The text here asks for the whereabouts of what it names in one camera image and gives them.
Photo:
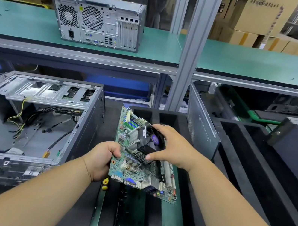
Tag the aluminium frame post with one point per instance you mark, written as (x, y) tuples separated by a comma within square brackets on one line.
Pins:
[(181, 6), (194, 45)]

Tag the stack of cardboard boxes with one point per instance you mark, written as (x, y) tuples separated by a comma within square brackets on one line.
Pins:
[(261, 19)]

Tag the person's right hand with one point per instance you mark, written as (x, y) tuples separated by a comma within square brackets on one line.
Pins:
[(174, 147)]

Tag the person's left hand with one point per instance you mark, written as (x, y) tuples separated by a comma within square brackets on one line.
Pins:
[(100, 159)]

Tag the green motherboard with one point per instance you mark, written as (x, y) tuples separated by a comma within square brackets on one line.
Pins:
[(134, 166)]

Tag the grey side panel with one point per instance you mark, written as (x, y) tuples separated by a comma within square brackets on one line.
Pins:
[(201, 126)]

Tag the silver backed desktop computer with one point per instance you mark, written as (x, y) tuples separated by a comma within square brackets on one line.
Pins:
[(96, 20)]

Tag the person's right forearm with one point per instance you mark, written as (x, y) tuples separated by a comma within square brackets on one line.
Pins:
[(245, 219)]

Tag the green upper shelf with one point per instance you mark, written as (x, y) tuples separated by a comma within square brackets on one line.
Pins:
[(248, 62)]

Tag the empty black foam tray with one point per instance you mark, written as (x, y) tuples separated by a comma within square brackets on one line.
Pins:
[(136, 223), (262, 187)]

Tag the grey computer case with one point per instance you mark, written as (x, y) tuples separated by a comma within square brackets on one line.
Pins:
[(28, 120)]

